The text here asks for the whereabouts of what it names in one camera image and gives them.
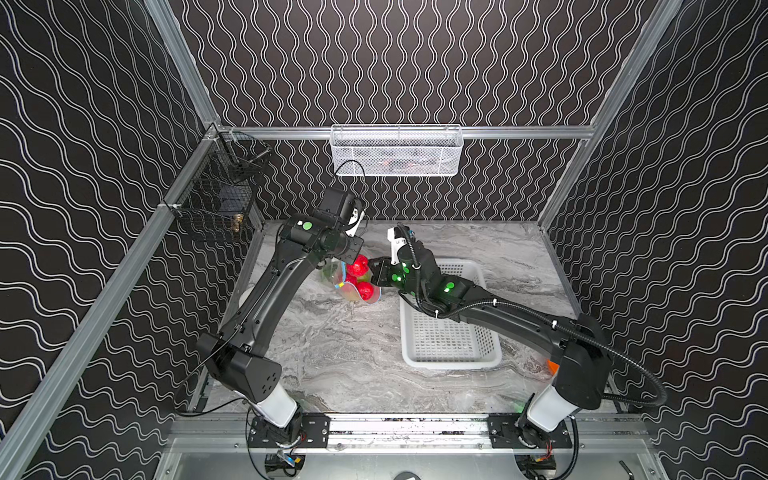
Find clear blue-zip bag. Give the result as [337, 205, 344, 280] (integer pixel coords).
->
[320, 259, 381, 305]

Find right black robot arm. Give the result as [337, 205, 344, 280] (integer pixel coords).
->
[368, 241, 614, 432]

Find white tape roll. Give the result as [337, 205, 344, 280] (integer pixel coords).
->
[238, 285, 254, 307]

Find small red toy apple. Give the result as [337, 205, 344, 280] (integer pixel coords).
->
[346, 255, 370, 278]

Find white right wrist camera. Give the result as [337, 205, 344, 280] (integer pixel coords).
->
[387, 227, 413, 265]

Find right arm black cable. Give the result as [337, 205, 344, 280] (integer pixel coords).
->
[395, 223, 668, 408]

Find white plastic perforated basket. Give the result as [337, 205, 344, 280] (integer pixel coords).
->
[398, 257, 503, 370]

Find orange object behind arm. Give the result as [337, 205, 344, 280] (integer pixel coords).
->
[547, 360, 559, 376]

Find white wire wall basket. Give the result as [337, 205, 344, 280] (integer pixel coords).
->
[329, 124, 464, 177]

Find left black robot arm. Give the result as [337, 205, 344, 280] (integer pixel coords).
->
[197, 188, 364, 429]

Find black wire wall basket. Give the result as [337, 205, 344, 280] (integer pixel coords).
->
[170, 132, 273, 245]

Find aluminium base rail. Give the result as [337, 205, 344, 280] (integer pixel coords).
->
[166, 412, 651, 454]

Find red toy fruit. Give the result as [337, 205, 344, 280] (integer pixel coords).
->
[356, 281, 376, 302]

